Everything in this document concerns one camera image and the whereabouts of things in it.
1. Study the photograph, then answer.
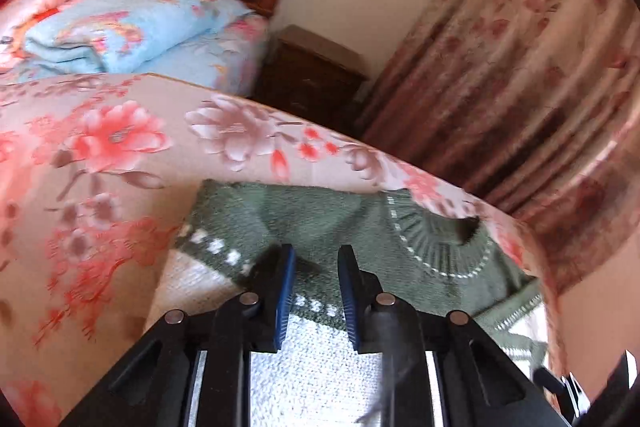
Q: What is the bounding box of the pink floral quilt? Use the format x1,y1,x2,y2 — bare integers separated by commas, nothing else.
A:
0,0,117,74

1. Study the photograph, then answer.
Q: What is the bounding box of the pink floral bed sheet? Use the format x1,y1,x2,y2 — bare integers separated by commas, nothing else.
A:
0,72,568,427

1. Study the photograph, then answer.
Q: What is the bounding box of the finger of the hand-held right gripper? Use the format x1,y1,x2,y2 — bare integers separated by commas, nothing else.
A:
533,368,571,394

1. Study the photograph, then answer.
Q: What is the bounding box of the dark wooden nightstand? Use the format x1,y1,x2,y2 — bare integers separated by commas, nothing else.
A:
249,25,371,128

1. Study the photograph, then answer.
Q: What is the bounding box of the green and white knit sweater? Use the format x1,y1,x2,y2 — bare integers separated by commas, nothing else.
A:
145,179,551,427

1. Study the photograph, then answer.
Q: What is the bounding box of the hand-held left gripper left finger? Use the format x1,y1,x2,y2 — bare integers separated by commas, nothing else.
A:
60,243,297,427

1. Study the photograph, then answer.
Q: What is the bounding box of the pink floral curtain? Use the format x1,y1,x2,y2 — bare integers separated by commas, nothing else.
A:
356,0,640,299

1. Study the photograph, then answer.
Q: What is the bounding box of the blue floral quilt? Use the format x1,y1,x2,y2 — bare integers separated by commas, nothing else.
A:
14,0,272,100

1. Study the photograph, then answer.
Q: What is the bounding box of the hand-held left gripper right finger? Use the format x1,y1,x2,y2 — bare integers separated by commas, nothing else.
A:
336,245,573,427

